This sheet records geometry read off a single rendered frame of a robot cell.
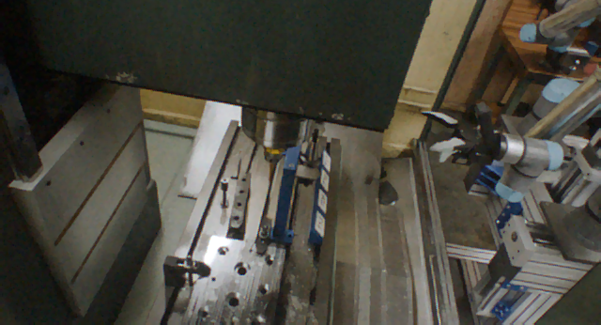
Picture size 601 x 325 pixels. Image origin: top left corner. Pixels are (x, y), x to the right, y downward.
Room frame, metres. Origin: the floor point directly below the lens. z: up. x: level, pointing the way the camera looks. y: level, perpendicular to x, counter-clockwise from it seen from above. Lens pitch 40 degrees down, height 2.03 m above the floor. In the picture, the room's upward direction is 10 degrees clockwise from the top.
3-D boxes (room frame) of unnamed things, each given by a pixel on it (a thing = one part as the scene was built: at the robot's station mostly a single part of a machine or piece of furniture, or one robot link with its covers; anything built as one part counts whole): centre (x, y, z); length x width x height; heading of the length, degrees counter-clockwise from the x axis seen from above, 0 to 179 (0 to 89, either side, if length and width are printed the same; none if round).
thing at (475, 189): (1.38, -0.92, 0.89); 0.36 x 0.10 x 0.09; 91
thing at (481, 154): (0.88, -0.44, 1.42); 0.12 x 0.08 x 0.09; 91
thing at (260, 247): (0.80, 0.06, 0.97); 0.13 x 0.03 x 0.15; 0
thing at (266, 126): (0.72, 0.06, 1.55); 0.16 x 0.16 x 0.12
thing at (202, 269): (0.65, 0.25, 0.97); 0.13 x 0.03 x 0.15; 90
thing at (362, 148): (1.37, 0.05, 0.75); 0.89 x 0.70 x 0.26; 90
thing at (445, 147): (0.82, -0.35, 1.43); 0.09 x 0.03 x 0.06; 127
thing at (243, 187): (0.97, 0.17, 0.93); 0.26 x 0.05 x 0.06; 5
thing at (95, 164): (0.72, 0.50, 1.16); 0.48 x 0.05 x 0.51; 0
